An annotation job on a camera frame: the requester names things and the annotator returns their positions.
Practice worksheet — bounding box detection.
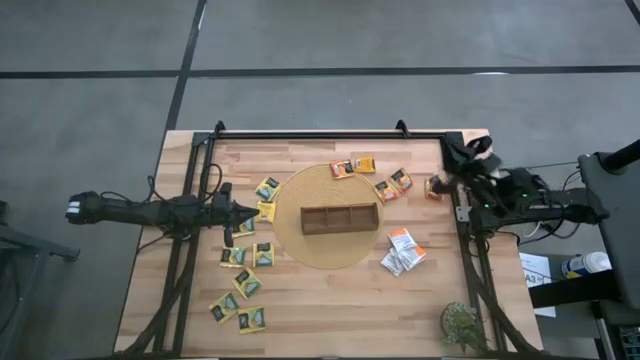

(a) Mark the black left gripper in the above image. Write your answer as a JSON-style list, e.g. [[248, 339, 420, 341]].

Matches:
[[202, 182, 260, 249]]

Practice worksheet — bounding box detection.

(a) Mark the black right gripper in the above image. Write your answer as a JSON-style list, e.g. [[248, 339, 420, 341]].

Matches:
[[431, 135, 504, 197]]

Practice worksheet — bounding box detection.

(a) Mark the white orange tea bag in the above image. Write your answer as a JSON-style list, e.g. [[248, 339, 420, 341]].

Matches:
[[379, 248, 405, 278], [397, 244, 428, 272], [387, 227, 419, 252]]

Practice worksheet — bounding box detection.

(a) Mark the yellow mango tea bag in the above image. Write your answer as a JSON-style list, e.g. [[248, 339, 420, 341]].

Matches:
[[353, 155, 377, 175]]

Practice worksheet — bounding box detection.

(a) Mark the brown wooden tea organizer box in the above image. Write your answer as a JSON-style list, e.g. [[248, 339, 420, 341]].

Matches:
[[299, 202, 380, 236]]

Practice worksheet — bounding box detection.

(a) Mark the plain yellow tea bag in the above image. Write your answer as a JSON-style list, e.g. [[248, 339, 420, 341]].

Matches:
[[255, 200, 277, 224]]

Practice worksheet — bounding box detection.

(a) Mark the round woven straw placemat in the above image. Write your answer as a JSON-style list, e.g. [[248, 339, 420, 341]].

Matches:
[[271, 163, 385, 271]]

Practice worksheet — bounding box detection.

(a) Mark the white printed paper sheet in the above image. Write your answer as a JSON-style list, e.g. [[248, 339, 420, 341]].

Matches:
[[518, 252, 557, 319]]

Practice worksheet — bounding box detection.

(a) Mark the small green potted plant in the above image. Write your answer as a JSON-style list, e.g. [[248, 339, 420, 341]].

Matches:
[[439, 301, 489, 356]]

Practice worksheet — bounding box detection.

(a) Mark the white wipes canister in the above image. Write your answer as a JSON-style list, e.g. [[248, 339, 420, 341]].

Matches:
[[560, 251, 612, 280]]

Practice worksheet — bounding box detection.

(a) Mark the black shelf bar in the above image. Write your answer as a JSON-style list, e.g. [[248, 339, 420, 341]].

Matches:
[[528, 269, 621, 309]]

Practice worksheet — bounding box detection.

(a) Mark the grey equipment stand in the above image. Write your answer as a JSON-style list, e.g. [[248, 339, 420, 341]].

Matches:
[[577, 149, 640, 311]]

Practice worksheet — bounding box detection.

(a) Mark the black round pole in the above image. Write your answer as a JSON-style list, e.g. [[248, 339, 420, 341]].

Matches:
[[602, 138, 640, 174]]

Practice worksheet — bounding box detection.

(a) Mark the dark electronic device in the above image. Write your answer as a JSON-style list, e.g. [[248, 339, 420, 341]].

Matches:
[[617, 324, 640, 360]]

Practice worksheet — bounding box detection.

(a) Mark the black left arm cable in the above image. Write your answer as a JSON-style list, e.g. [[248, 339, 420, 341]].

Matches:
[[199, 163, 224, 201]]

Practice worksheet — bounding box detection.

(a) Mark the black metal table frame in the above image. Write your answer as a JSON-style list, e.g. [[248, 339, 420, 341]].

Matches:
[[117, 119, 544, 357]]

